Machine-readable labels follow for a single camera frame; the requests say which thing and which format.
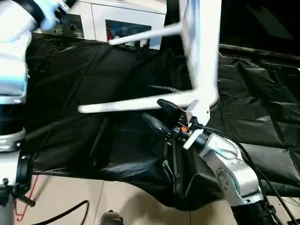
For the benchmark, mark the white plastic table leg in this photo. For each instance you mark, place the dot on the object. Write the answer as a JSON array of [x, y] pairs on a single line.
[[129, 104], [145, 35]]

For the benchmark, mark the white plastic table top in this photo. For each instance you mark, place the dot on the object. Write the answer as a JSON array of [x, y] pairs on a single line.
[[204, 47]]

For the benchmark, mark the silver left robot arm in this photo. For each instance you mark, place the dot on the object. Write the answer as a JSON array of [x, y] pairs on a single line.
[[11, 58]]

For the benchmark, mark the red packet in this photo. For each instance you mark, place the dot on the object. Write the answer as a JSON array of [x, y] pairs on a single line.
[[109, 34]]

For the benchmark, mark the white cabinet with glass doors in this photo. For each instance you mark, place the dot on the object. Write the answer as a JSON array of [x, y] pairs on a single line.
[[129, 14]]

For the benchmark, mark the black plastic mat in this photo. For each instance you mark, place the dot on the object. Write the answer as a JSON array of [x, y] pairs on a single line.
[[93, 82]]

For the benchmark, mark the long black bar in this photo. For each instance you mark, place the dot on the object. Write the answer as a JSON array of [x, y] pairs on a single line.
[[257, 50]]

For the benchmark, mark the dark grey robot foot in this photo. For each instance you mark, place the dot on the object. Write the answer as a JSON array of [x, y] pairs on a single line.
[[111, 219]]

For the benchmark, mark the black metal floor stand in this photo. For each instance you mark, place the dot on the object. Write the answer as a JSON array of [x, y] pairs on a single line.
[[28, 201]]

